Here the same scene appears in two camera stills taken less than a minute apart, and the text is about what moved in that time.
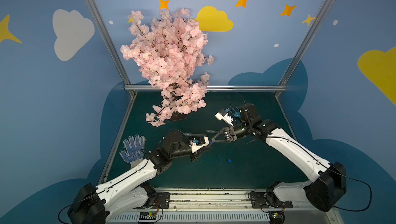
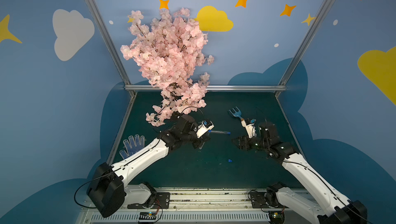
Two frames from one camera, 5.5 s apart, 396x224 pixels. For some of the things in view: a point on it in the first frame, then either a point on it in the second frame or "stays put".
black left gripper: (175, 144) to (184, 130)
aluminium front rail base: (219, 206) stays put
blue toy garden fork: (236, 112) stays put
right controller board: (277, 217) stays put
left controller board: (147, 216) stays put
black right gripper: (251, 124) to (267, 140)
